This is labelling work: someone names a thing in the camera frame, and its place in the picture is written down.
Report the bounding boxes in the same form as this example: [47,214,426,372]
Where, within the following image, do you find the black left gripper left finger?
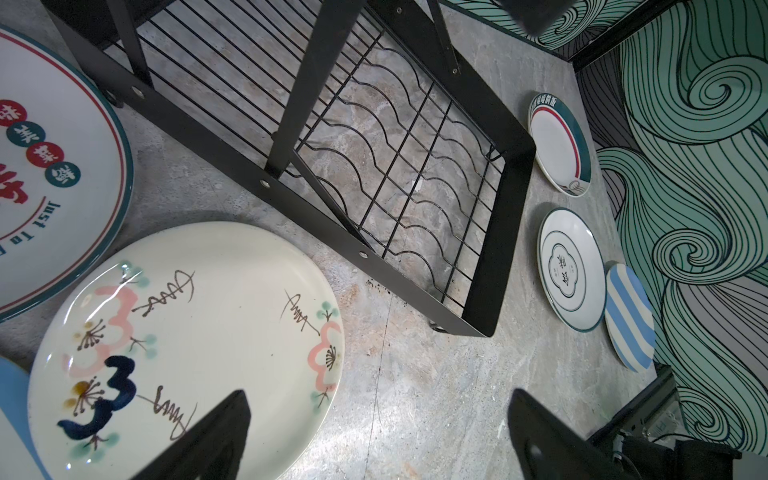
[134,391,251,480]

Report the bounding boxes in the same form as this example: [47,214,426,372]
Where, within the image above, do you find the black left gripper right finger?
[507,389,630,479]

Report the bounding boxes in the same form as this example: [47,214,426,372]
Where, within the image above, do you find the blue striped plate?
[1,357,50,479]
[604,263,656,372]

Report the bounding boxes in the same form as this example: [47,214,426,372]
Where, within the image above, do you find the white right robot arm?
[611,434,742,480]

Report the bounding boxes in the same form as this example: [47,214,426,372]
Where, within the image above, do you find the cream floral painted plate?
[28,222,344,479]

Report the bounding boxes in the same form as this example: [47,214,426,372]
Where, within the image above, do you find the white plate green red rim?
[528,93,592,198]

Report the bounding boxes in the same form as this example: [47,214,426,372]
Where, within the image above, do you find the white plate red Chinese characters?
[1,26,134,320]

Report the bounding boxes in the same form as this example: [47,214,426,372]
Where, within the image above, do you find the black wire dish rack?
[45,0,535,337]

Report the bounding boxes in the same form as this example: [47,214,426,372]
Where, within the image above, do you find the black corner frame post right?
[570,0,678,73]

